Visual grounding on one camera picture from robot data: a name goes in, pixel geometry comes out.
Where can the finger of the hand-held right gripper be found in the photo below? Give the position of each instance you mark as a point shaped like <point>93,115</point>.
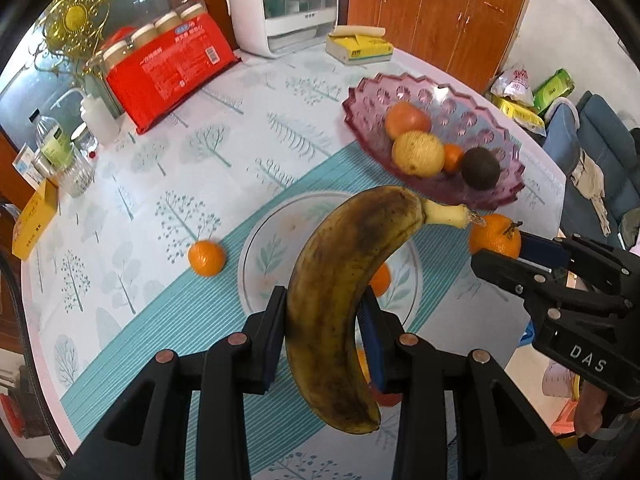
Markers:
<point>542,249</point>
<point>505,270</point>

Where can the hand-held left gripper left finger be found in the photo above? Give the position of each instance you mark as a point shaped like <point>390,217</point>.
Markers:
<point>272,345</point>

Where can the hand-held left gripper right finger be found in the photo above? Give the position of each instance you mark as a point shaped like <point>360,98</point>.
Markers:
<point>374,355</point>

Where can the small yellowish orange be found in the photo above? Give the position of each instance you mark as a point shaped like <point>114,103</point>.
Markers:
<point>363,366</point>

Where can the mandarin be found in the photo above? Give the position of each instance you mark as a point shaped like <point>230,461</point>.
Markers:
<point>454,158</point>
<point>492,240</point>
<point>206,258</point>
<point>381,281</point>

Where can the red lychee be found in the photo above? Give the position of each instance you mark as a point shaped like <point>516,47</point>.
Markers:
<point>387,399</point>

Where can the spotted ripe banana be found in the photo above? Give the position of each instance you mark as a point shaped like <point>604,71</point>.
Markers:
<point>340,285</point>

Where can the dark avocado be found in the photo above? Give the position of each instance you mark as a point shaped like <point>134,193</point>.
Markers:
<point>480,169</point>

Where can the speckled yellow pear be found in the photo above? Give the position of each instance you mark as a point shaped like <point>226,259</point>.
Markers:
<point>419,154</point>

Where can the pink glass fruit bowl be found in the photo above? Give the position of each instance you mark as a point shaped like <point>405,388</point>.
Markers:
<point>450,110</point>

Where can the red yellow apple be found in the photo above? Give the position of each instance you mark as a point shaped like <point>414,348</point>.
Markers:
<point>407,119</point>

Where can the person's right hand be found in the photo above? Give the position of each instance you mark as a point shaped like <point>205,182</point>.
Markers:
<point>589,412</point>

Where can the teal striped placemat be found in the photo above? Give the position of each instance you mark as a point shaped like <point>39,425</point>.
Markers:
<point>175,360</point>

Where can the yellow packet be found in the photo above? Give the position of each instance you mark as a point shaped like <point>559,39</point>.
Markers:
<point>520,115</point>

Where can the green packet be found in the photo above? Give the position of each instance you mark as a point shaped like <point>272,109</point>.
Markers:
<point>552,90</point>

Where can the white plastic bag red print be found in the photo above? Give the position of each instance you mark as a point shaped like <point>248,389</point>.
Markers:
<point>515,82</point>

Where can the tree print tablecloth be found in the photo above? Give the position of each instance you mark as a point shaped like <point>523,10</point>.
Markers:
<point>165,160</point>

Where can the clear glass cup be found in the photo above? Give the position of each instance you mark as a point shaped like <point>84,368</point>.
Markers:
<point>77,177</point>

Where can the yellow tissue box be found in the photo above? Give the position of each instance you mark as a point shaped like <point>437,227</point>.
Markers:
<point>360,47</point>

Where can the yellow cardboard box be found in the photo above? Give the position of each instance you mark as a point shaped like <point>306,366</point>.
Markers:
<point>35,220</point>

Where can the small glass jar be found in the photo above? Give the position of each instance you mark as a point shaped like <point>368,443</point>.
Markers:
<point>85,142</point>

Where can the white squeeze bottle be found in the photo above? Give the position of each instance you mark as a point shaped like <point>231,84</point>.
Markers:
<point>100,117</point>

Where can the red plastic packet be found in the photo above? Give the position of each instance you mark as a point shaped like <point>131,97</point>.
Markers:
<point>170,75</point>

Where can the metal can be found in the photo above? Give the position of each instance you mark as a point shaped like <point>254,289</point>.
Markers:
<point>44,166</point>

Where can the plastic bottle green label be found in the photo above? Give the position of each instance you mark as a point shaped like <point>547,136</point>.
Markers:
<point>52,142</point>

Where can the white carton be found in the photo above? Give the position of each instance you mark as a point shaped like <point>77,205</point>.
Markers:
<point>25,165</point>

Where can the white countertop appliance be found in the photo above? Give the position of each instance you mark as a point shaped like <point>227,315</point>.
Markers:
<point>260,15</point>

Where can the wrapped pack of jars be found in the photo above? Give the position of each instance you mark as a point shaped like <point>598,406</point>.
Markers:
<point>145,35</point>

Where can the gold door ornament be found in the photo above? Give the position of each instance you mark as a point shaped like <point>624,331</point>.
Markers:
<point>75,17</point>

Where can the wooden wall cabinet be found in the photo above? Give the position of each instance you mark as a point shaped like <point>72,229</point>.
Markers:
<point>440,10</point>

